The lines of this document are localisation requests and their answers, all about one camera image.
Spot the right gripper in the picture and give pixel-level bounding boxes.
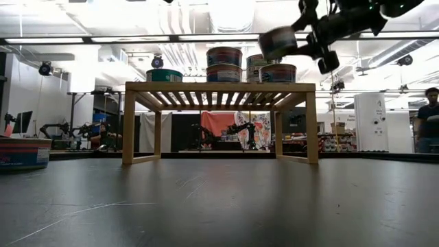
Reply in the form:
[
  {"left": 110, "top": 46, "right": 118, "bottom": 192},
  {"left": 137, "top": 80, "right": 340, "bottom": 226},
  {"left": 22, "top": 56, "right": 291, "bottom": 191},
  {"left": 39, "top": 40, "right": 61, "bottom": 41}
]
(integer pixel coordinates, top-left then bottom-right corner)
[{"left": 291, "top": 0, "right": 388, "bottom": 75}]

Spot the Wild Planet pink salmon can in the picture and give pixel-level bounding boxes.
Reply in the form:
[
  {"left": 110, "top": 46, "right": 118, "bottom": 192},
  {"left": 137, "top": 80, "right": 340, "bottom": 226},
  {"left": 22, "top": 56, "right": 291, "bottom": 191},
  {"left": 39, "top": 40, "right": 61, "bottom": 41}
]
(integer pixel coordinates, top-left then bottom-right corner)
[
  {"left": 257, "top": 25, "right": 298, "bottom": 62},
  {"left": 206, "top": 46, "right": 244, "bottom": 67},
  {"left": 206, "top": 64, "right": 244, "bottom": 84},
  {"left": 259, "top": 63, "right": 298, "bottom": 84}
]

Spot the teal label seafood can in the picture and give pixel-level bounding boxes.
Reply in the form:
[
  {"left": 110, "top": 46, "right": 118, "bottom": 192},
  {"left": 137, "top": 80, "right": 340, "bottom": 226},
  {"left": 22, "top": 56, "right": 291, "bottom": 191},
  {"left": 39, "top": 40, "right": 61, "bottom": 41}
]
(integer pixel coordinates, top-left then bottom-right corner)
[{"left": 145, "top": 68, "right": 184, "bottom": 83}]

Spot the pale lid seafood can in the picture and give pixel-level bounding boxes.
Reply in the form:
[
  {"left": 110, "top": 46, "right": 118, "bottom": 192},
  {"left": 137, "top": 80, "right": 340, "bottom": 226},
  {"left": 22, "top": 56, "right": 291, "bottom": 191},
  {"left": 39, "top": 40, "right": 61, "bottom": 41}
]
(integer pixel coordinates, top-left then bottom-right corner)
[{"left": 0, "top": 137, "right": 53, "bottom": 172}]

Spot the wooden slatted shelf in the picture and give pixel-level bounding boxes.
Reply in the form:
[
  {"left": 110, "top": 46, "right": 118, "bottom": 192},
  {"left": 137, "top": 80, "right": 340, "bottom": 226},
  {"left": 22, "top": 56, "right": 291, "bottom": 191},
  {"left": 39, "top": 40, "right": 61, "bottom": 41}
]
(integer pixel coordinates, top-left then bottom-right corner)
[{"left": 121, "top": 81, "right": 319, "bottom": 165}]

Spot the thin hanging pole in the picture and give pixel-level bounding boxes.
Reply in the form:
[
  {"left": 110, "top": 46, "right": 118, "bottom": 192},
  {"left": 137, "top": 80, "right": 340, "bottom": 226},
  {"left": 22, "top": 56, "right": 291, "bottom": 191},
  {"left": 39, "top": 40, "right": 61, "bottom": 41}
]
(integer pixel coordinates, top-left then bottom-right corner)
[{"left": 328, "top": 71, "right": 339, "bottom": 152}]

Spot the cardboard box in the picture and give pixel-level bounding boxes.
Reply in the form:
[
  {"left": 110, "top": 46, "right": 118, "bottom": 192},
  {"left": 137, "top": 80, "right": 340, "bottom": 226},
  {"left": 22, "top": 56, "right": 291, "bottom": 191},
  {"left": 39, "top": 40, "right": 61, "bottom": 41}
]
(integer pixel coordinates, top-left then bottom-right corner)
[{"left": 330, "top": 121, "right": 346, "bottom": 135}]

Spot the white tall cabinet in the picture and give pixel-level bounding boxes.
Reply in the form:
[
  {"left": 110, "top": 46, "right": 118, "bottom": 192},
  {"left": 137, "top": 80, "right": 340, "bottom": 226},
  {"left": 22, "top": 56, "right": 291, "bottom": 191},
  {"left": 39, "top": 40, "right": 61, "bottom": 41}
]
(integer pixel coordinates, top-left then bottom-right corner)
[{"left": 353, "top": 92, "right": 390, "bottom": 153}]

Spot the cluttered background table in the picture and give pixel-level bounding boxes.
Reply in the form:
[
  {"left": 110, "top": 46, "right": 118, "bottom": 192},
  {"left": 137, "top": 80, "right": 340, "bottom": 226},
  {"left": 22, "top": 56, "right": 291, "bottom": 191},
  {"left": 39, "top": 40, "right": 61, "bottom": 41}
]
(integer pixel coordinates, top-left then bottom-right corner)
[{"left": 283, "top": 133, "right": 354, "bottom": 153}]

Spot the floral hanging cloth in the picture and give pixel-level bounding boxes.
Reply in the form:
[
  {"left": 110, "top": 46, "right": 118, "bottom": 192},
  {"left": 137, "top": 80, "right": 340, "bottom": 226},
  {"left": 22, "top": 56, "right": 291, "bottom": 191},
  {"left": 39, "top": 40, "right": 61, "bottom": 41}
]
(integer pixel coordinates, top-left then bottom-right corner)
[{"left": 235, "top": 111, "right": 272, "bottom": 150}]

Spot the orange hanging cloth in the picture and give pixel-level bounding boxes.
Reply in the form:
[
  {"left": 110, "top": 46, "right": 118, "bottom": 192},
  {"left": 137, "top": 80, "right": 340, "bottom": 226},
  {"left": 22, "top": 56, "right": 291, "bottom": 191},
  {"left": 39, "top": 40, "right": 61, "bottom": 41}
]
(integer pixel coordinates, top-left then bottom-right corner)
[{"left": 200, "top": 111, "right": 237, "bottom": 149}]

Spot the long ceiling light strip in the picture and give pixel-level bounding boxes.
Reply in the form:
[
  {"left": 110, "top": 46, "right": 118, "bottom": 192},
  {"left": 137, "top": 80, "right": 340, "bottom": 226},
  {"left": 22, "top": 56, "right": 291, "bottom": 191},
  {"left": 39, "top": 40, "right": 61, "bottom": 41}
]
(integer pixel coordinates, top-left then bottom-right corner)
[{"left": 0, "top": 30, "right": 439, "bottom": 46}]

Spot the white hanging cloth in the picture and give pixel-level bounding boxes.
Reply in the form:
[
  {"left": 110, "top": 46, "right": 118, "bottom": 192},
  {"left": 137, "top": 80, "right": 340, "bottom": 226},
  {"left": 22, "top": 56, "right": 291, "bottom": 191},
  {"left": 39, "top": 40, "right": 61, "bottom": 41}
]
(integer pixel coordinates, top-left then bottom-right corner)
[{"left": 139, "top": 112, "right": 173, "bottom": 153}]

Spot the person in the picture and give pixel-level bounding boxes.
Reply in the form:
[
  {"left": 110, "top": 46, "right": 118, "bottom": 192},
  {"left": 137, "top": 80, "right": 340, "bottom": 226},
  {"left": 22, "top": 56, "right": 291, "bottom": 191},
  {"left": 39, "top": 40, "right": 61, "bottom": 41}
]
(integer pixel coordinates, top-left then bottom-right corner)
[
  {"left": 89, "top": 123, "right": 123, "bottom": 151},
  {"left": 416, "top": 86, "right": 439, "bottom": 154}
]

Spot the black floor stand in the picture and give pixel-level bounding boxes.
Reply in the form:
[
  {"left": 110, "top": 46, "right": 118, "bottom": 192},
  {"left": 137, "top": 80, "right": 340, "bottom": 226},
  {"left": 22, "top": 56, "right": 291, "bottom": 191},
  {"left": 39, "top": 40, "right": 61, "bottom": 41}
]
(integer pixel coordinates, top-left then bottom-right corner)
[{"left": 67, "top": 91, "right": 86, "bottom": 136}]

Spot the black monitor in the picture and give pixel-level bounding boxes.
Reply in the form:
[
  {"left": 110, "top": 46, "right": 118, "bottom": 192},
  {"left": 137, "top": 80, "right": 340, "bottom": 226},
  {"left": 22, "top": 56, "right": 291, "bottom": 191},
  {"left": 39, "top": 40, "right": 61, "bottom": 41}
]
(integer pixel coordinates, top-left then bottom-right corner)
[{"left": 12, "top": 110, "right": 34, "bottom": 134}]

